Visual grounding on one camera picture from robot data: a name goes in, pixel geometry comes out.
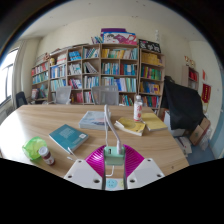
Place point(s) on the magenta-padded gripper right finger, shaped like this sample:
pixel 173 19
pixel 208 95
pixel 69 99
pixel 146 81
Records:
pixel 146 173

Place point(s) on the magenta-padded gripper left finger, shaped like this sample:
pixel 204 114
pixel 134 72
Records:
pixel 81 173

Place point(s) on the light green charger block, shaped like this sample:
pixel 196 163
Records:
pixel 114 156

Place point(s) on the small red jar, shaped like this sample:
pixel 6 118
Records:
pixel 47 156

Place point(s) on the teal book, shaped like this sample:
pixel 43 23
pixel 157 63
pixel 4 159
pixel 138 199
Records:
pixel 68 136

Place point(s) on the papers on floor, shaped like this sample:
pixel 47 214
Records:
pixel 184 146

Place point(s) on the thick yellow book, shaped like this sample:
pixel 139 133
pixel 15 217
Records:
pixel 131 126

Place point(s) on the thin yellow book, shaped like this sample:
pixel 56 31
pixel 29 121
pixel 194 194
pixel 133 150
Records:
pixel 155 122

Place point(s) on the white box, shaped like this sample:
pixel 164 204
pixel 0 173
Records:
pixel 173 128

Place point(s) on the green plastic bag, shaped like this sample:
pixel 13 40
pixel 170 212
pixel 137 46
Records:
pixel 31 148

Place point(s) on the clear bottle with red label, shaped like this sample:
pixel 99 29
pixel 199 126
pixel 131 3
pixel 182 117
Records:
pixel 138 111

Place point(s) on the cardboard box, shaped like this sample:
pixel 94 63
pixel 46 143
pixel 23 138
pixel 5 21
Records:
pixel 200 131

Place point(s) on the black cloth cover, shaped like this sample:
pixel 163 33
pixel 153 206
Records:
pixel 183 105

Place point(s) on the white chair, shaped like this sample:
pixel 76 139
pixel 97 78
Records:
pixel 63 95

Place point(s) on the grey mesh chair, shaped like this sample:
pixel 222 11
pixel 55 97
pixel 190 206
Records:
pixel 105 96

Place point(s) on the dark office chair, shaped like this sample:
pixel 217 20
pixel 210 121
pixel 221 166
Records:
pixel 21 99

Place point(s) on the wooden bookshelf unit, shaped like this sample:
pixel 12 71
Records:
pixel 120 66

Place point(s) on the window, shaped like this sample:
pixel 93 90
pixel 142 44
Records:
pixel 6 80

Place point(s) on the red wall banner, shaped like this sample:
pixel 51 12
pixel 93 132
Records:
pixel 206 93

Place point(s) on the small wooden wall shelf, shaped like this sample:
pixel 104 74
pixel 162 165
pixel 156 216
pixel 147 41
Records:
pixel 192 76

